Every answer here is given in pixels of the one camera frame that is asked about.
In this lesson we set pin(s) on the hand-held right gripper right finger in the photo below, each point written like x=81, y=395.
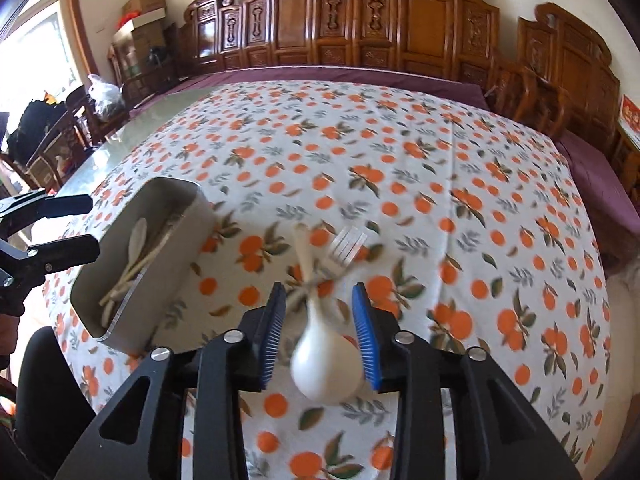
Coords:
x=365, y=340

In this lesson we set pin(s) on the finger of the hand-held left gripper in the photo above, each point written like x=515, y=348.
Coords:
x=55, y=207
x=65, y=255

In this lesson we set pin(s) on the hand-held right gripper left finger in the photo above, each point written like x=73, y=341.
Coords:
x=274, y=340

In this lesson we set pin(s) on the white plastic spoon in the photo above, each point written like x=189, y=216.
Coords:
x=325, y=365

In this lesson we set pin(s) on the wooden chopstick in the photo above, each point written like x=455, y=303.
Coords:
x=150, y=260
x=125, y=297

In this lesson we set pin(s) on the grey rectangular tray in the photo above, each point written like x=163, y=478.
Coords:
x=170, y=240

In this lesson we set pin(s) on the beige plastic spoon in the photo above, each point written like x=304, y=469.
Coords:
x=137, y=237

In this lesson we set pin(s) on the wooden armchair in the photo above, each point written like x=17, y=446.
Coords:
x=530, y=95
x=75, y=125

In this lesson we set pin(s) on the black bag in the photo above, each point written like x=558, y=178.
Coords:
x=35, y=125

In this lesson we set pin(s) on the clear plastic fork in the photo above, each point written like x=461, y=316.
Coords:
x=350, y=247

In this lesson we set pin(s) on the black office chair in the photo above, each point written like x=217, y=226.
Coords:
x=52, y=395

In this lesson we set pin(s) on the white plastic bag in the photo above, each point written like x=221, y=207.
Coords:
x=106, y=95

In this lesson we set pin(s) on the window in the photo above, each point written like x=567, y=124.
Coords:
x=35, y=45

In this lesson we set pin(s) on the small black fan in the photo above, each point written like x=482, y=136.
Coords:
x=155, y=56

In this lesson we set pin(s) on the orange fruit print tablecloth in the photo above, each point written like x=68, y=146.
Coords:
x=400, y=160

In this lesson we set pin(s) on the white cardboard box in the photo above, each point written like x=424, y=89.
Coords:
x=145, y=35

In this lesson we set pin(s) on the brown cardboard box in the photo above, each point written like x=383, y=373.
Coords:
x=145, y=0

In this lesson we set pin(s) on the carved wooden screen panel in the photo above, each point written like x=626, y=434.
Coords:
x=425, y=25
x=300, y=15
x=217, y=35
x=570, y=70

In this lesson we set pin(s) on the red card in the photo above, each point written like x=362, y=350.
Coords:
x=631, y=112

